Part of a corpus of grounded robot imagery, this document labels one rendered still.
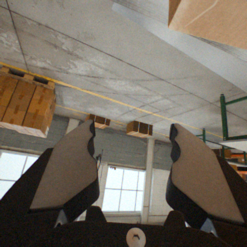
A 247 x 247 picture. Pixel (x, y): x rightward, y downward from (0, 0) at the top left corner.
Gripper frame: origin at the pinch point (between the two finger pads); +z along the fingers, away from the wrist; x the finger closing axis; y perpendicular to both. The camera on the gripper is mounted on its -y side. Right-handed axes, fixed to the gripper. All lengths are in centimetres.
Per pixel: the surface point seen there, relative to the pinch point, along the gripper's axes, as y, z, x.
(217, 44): -8, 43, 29
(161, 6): -16.8, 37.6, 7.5
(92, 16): -32, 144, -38
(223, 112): 73, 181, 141
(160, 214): 567, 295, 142
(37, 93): 64, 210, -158
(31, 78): 41, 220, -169
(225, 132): 94, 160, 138
